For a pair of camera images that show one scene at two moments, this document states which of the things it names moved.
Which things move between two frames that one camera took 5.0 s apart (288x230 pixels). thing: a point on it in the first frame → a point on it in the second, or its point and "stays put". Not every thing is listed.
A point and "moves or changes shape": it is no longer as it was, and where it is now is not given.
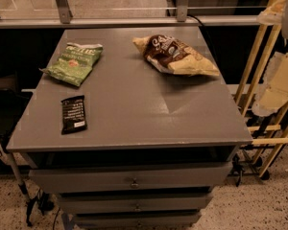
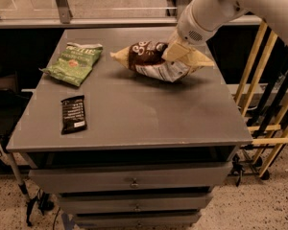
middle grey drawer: [134, 203] stays put
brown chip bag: [170, 56] moves or changes shape
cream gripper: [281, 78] → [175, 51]
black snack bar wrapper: [73, 115] stays put
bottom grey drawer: [136, 220] stays put
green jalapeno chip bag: [75, 62] stays put
